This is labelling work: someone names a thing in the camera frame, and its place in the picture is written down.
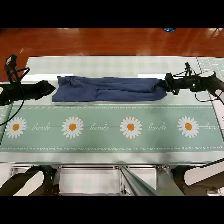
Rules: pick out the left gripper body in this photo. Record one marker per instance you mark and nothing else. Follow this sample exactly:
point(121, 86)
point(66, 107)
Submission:
point(35, 90)

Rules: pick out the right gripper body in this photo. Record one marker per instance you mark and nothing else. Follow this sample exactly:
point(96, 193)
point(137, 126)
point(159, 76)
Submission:
point(175, 83)

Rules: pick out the navy blue garment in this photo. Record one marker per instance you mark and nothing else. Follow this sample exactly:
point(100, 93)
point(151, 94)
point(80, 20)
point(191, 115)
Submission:
point(110, 89)

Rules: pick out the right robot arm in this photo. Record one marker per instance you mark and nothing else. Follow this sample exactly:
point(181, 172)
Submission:
point(213, 83)

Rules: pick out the silver frame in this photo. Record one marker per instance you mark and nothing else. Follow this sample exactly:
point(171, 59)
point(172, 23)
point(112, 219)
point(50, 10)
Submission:
point(140, 186)

